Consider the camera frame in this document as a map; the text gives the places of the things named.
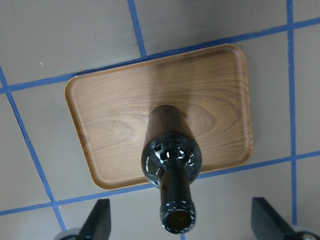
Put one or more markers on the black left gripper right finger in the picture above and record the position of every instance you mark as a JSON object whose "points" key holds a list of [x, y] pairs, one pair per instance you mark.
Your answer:
{"points": [[267, 223]]}

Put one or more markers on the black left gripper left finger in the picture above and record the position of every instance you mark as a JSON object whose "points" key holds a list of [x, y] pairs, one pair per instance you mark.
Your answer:
{"points": [[98, 224]]}

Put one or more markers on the dark wine bottle carried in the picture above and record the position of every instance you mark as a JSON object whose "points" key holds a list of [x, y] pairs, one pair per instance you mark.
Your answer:
{"points": [[171, 160]]}

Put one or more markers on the wooden tray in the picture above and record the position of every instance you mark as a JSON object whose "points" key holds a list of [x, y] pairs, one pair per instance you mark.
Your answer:
{"points": [[122, 114]]}

